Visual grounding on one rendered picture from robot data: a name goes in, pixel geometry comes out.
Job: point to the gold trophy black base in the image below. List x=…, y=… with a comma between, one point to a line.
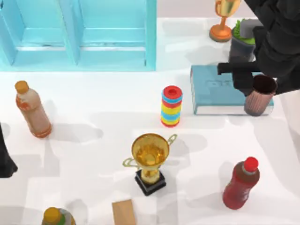
x=150, y=152

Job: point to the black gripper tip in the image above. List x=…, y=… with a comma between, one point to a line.
x=5, y=161

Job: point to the stack of coloured rings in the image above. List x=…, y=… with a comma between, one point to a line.
x=171, y=107

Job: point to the pale grey rounded box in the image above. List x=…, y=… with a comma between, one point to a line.
x=248, y=28

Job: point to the light blue rack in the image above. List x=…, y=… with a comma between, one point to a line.
x=110, y=25

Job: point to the flat wooden block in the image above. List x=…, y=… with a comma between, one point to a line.
x=123, y=213

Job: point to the red bottle red cap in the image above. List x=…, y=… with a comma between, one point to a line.
x=240, y=185

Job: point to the brown ribbed cup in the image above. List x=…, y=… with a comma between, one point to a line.
x=256, y=103

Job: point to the light blue book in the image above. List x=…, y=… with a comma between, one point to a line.
x=215, y=96

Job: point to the grey pot green plant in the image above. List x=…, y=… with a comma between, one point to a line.
x=241, y=49

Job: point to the green label bottle orange cap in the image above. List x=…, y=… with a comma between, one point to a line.
x=55, y=216

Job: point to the gold trophy orange base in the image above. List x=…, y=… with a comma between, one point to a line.
x=222, y=30

